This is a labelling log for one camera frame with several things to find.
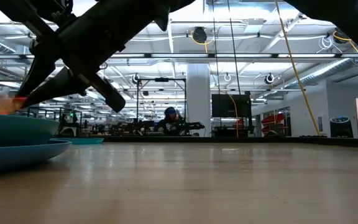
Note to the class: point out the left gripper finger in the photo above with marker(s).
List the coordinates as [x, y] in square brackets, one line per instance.
[57, 88]
[37, 65]

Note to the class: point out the teal bowl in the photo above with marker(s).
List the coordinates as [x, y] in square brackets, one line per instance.
[17, 130]

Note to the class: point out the clear blue small plate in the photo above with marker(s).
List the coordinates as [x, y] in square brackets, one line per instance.
[85, 141]

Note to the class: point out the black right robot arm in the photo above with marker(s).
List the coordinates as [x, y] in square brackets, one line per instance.
[353, 18]

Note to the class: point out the black distant robot arm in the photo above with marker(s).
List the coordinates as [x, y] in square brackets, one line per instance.
[196, 126]

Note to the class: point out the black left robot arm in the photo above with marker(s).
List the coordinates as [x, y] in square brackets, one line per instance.
[166, 6]

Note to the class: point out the black machine green light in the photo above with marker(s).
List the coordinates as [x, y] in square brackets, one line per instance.
[70, 124]

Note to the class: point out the large blue plastic plate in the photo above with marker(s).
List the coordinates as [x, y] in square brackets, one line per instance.
[17, 155]

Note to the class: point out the long ceiling light strip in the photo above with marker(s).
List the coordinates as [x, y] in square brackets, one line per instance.
[197, 56]

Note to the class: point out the white square column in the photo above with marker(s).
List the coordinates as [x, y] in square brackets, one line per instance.
[197, 93]

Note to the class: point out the person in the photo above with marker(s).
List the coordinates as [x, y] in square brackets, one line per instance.
[169, 124]

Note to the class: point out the black monitor screen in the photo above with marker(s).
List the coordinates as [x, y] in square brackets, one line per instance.
[231, 105]

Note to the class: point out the red storage bins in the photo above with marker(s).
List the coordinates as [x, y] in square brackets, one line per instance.
[273, 119]

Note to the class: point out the black round bin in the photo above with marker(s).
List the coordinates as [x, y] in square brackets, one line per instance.
[340, 129]

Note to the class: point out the black gantry frame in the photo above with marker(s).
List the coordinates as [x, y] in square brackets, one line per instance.
[162, 80]

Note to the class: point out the black aluminium rig frame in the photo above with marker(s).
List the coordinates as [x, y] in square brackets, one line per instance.
[259, 140]

